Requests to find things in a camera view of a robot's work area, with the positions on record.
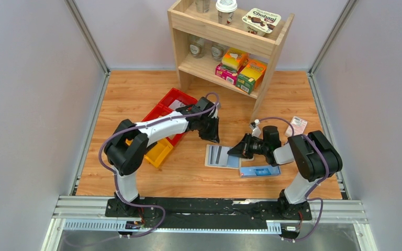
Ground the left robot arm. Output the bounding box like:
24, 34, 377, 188
98, 97, 220, 206

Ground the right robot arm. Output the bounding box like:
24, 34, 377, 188
227, 125, 343, 205

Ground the blue gum pack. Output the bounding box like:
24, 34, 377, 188
239, 165, 281, 178

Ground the white paper in bin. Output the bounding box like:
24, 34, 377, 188
169, 99, 186, 110

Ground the red plastic bin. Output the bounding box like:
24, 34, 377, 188
158, 88, 197, 107
141, 104, 183, 146

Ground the pink snack packet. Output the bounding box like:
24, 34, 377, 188
284, 116, 308, 137

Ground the yellow plastic bin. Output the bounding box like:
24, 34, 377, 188
144, 137, 174, 168

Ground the green yellow juice carton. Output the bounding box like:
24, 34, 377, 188
236, 59, 267, 94

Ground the pink orange juice carton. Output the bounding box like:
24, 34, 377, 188
215, 48, 250, 86

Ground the wooden shelf unit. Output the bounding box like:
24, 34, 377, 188
167, 0, 295, 104

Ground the right glass water bottle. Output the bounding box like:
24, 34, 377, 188
211, 41, 228, 61

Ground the Chobani yogurt cup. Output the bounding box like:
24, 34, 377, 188
242, 8, 281, 37

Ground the metal can on shelf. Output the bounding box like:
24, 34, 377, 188
195, 0, 210, 14

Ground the paper coffee cup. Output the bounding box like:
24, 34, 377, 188
215, 0, 238, 25

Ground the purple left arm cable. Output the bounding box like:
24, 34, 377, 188
98, 92, 220, 238

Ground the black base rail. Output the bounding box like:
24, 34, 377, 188
105, 197, 312, 230

